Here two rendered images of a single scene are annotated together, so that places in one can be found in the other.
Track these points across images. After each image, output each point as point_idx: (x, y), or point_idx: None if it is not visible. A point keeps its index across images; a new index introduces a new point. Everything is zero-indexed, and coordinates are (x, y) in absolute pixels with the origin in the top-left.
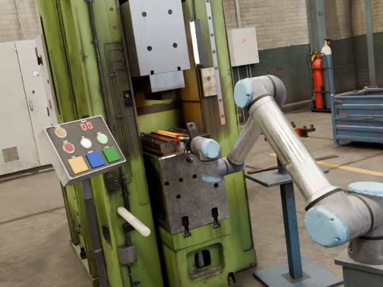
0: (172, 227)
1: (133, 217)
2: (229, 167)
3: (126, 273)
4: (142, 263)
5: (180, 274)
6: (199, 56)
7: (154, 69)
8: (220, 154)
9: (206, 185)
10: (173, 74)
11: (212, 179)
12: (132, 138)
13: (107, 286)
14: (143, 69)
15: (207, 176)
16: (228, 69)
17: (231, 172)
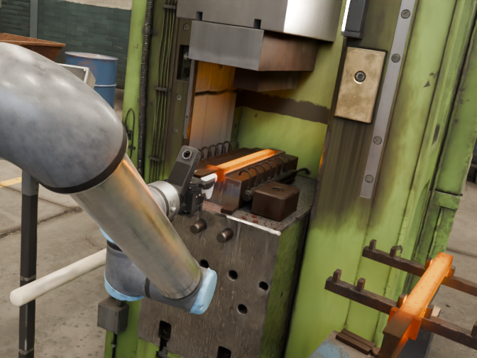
0: (141, 325)
1: (76, 263)
2: (154, 288)
3: (111, 340)
4: (135, 345)
5: None
6: (350, 13)
7: (205, 11)
8: (272, 252)
9: (222, 297)
10: (240, 33)
11: (108, 286)
12: (173, 138)
13: (25, 336)
14: (184, 4)
15: (103, 275)
16: (433, 73)
17: (159, 300)
